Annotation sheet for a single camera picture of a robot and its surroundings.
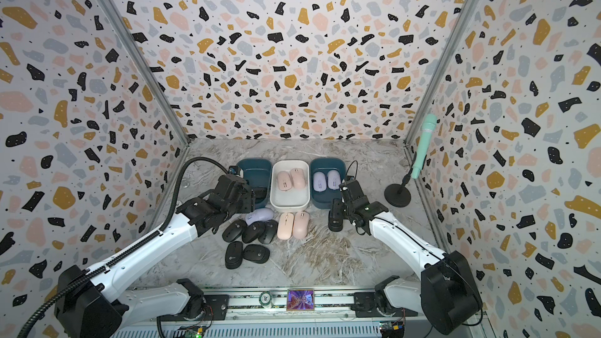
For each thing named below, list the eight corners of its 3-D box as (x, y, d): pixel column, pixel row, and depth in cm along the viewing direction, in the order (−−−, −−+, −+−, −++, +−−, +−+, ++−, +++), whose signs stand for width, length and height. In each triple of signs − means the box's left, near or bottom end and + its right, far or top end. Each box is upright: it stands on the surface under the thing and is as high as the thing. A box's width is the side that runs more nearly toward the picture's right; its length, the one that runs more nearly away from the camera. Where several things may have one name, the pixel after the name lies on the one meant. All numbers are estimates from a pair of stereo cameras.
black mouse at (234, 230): (221, 238, 90) (218, 234, 87) (239, 220, 95) (237, 216, 92) (230, 245, 88) (228, 242, 85) (248, 227, 93) (246, 223, 90)
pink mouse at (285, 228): (277, 239, 90) (276, 237, 88) (280, 214, 97) (279, 212, 95) (292, 239, 90) (292, 237, 88) (294, 215, 97) (294, 212, 95)
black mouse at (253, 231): (243, 242, 88) (241, 238, 85) (247, 224, 93) (244, 219, 90) (262, 243, 89) (261, 238, 85) (265, 225, 93) (264, 219, 90)
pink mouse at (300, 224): (292, 238, 91) (292, 236, 89) (294, 214, 97) (294, 211, 95) (309, 239, 91) (309, 236, 89) (309, 214, 97) (309, 211, 95)
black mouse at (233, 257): (223, 268, 83) (221, 266, 81) (229, 243, 88) (228, 241, 87) (240, 268, 83) (239, 267, 81) (245, 243, 89) (244, 241, 87)
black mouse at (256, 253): (242, 263, 84) (240, 261, 82) (245, 247, 88) (244, 244, 86) (268, 264, 84) (267, 261, 82) (270, 247, 88) (269, 244, 86)
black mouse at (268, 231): (258, 241, 89) (257, 238, 87) (269, 221, 94) (268, 218, 93) (268, 245, 88) (267, 242, 86) (279, 224, 94) (278, 221, 92)
